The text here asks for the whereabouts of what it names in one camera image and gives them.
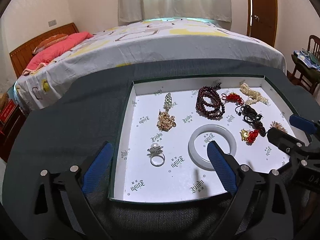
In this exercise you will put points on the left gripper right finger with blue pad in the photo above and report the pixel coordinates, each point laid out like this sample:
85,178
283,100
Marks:
239,181

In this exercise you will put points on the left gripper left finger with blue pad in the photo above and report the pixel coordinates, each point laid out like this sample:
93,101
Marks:
82,180

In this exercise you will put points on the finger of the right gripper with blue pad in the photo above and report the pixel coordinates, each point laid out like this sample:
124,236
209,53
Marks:
303,124
285,141

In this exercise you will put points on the small gold red tassel charm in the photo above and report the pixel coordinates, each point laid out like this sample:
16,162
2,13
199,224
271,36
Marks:
249,137

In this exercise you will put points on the black cord pendant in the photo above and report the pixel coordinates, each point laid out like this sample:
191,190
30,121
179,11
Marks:
251,117

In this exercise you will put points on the silver rhinestone brooch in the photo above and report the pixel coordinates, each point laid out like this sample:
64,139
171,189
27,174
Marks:
167,102

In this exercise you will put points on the wooden chair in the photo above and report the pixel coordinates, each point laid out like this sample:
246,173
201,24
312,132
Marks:
300,77

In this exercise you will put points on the dark grey table cloth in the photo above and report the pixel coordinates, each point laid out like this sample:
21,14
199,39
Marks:
79,124

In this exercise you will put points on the pile of clothes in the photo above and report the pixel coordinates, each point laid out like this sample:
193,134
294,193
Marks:
309,61

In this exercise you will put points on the wooden nightstand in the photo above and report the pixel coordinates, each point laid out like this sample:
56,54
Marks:
10,131

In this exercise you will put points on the red gift box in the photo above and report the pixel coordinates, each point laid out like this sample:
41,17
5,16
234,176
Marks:
7,111

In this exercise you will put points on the pink pillow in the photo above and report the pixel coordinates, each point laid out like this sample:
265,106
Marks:
46,56

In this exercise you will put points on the brown wooden door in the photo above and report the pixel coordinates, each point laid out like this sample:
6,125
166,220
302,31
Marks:
262,20

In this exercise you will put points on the bed with patterned sheet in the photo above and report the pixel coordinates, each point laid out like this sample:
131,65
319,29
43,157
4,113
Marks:
146,41

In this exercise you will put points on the wooden headboard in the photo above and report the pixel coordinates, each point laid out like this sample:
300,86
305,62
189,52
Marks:
21,56

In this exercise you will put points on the orange patterned pillow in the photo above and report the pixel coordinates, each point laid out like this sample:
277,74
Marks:
49,42

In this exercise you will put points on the wall outlet above headboard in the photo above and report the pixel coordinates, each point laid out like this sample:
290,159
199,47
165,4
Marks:
52,23

